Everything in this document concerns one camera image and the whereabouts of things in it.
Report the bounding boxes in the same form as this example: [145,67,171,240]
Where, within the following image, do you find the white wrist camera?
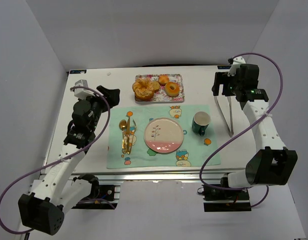
[74,79,94,100]
[227,55,246,77]

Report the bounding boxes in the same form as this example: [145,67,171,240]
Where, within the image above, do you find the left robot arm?
[18,85,120,236]

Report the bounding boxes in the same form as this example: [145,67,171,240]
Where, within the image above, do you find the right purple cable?
[199,52,284,209]

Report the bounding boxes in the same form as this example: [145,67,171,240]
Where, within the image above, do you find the gold spoon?
[119,119,127,154]

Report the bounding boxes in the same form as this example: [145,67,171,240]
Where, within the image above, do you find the dark green mug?
[192,111,211,136]

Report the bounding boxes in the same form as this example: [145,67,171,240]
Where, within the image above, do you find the gold knife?
[126,117,130,154]

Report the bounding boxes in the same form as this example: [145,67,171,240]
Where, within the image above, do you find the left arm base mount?
[72,174,120,210]

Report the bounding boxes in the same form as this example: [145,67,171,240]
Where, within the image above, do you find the metal tongs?
[214,96,234,138]

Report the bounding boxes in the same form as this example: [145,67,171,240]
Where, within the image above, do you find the purple cable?
[0,86,116,235]
[199,52,284,209]

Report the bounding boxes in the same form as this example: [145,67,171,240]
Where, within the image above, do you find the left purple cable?
[0,86,116,235]

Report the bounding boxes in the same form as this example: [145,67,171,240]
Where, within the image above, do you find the pink white ceramic plate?
[144,117,184,154]

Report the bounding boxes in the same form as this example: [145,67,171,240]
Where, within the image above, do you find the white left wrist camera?
[74,79,94,100]

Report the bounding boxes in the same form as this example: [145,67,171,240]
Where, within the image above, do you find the large crumbly ring bread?
[132,78,160,101]

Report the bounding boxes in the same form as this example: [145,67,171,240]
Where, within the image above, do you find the glazed orange donut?
[165,82,180,97]

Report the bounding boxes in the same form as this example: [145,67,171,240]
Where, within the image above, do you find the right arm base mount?
[197,185,251,213]

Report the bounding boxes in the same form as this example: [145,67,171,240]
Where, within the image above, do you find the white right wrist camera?
[227,55,246,77]

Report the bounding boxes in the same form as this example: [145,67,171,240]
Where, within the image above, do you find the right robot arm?
[212,62,297,189]

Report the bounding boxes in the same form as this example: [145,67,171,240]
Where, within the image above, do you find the mint cartoon placemat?
[107,105,218,169]

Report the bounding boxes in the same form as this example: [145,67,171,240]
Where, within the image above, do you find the small round bun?
[158,75,169,86]

